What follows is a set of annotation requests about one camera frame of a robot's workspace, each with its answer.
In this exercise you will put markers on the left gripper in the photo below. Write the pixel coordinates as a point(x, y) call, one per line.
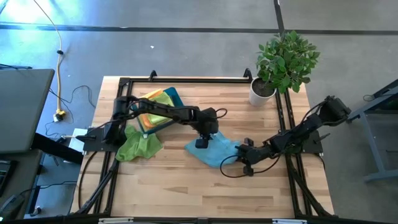
point(206, 121)

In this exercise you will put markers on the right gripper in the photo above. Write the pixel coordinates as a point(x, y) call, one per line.
point(252, 155)

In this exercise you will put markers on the blue microfiber towel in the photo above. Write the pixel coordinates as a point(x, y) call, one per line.
point(217, 152)

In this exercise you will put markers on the teal plastic bin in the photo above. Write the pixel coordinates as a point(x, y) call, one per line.
point(178, 97)

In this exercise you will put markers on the lime green microfiber towel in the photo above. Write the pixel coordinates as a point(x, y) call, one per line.
point(164, 99)

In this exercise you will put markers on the orange microfiber towel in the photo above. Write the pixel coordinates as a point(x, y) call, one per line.
point(144, 122)

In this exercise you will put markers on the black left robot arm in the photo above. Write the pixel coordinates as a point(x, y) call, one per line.
point(168, 112)

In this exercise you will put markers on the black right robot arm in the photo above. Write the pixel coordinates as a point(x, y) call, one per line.
point(298, 133)

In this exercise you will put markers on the grass green microfiber towel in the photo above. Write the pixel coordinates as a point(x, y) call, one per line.
point(136, 146)

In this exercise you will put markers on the white ribbed plant pot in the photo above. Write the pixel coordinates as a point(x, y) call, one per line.
point(255, 99)

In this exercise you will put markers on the green leafy plant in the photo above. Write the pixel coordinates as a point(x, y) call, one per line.
point(286, 59)

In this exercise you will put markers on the grey metal stand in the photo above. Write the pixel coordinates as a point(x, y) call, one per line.
point(371, 143)

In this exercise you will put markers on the white power box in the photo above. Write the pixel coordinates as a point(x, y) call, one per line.
point(75, 143)

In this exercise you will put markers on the black angled beam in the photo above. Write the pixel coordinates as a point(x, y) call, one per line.
point(59, 149)

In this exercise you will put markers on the yellow plug power strip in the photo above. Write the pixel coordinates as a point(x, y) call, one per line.
point(59, 114)

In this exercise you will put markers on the grey desk with keyboard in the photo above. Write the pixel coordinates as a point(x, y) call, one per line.
point(28, 168)

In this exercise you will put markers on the dark grey desk top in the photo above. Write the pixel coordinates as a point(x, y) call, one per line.
point(25, 109)

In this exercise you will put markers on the black keyboard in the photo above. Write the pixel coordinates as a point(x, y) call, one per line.
point(4, 174)

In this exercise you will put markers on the black computer mouse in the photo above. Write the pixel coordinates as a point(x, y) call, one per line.
point(11, 205)

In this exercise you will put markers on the black aluminium table frame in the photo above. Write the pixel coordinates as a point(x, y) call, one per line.
point(202, 80)

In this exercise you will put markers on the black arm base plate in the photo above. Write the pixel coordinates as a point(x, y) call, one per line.
point(93, 143)
point(314, 143)

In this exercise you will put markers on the silver frame bracket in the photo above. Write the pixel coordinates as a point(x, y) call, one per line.
point(115, 220)
point(289, 221)

